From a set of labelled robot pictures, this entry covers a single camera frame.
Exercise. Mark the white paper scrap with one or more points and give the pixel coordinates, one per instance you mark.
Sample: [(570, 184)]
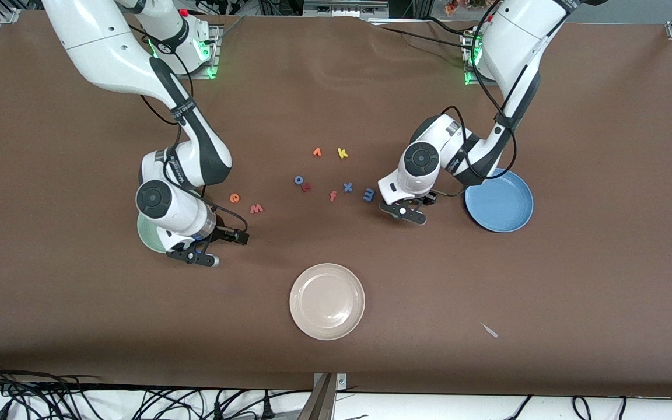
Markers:
[(489, 330)]

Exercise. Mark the blue foam letter m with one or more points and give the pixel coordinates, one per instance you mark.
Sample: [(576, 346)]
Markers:
[(368, 195)]

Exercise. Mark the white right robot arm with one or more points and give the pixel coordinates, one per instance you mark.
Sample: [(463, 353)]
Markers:
[(97, 41)]

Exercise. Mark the metal table edge bracket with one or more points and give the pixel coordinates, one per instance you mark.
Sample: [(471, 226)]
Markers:
[(324, 399)]

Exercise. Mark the beige plate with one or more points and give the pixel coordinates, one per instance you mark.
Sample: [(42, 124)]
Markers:
[(327, 301)]

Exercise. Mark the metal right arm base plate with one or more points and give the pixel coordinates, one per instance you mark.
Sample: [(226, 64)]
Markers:
[(213, 55)]

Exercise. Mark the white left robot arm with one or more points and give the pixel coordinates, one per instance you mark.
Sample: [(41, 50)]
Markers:
[(517, 41)]

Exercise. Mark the red foam letter w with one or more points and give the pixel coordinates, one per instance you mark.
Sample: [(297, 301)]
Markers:
[(256, 209)]

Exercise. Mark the silver background rail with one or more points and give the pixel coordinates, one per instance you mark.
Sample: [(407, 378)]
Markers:
[(345, 8)]

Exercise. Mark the brown table cover sheet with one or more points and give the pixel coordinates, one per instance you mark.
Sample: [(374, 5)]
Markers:
[(79, 321)]

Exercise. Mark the blue plate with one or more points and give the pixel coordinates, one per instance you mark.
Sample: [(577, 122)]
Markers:
[(505, 204)]

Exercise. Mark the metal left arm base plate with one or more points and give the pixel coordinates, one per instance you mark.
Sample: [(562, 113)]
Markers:
[(469, 79)]

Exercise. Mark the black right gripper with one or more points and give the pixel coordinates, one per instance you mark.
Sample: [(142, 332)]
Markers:
[(225, 234)]

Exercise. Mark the small orange background object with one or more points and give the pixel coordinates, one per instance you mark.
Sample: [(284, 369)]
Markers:
[(451, 7)]

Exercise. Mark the green plate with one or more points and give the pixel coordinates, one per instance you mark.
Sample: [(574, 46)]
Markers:
[(146, 233)]

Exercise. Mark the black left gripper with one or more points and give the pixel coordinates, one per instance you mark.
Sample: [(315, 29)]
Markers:
[(423, 200)]

